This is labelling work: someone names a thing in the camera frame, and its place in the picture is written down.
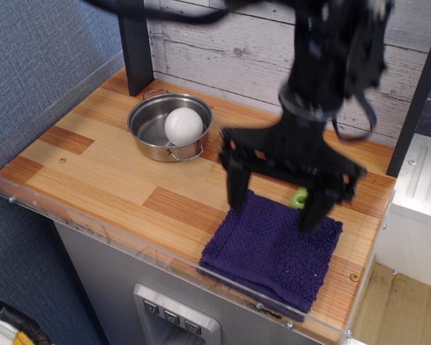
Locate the dark right upright post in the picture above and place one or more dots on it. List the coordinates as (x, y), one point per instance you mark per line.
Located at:
(411, 121)

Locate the silver dispenser button panel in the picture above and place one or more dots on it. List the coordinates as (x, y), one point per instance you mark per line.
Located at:
(167, 321)

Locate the dark upright post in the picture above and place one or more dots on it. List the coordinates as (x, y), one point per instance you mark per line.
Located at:
(411, 121)
(136, 52)

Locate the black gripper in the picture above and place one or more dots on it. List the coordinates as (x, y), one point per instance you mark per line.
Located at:
(292, 150)

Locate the dark left upright post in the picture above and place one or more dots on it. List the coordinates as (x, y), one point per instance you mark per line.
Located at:
(136, 52)

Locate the yellow tape object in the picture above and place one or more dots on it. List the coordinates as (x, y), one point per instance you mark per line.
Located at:
(22, 339)

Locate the white ball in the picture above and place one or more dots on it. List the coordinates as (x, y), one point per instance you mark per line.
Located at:
(183, 125)

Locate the small steel pot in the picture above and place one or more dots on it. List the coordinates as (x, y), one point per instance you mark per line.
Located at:
(146, 125)

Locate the grey spatula green handle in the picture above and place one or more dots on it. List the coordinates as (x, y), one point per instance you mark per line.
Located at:
(298, 200)

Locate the white ridged side counter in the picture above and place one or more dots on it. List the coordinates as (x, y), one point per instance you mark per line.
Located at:
(412, 190)

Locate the purple cloth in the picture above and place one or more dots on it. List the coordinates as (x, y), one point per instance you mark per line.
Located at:
(262, 249)

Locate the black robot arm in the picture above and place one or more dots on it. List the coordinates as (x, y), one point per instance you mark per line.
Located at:
(339, 53)

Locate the grey toy fridge cabinet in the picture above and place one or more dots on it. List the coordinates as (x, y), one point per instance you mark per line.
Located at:
(108, 276)

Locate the clear acrylic guard rail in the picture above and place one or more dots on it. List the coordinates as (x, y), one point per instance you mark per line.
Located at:
(135, 225)

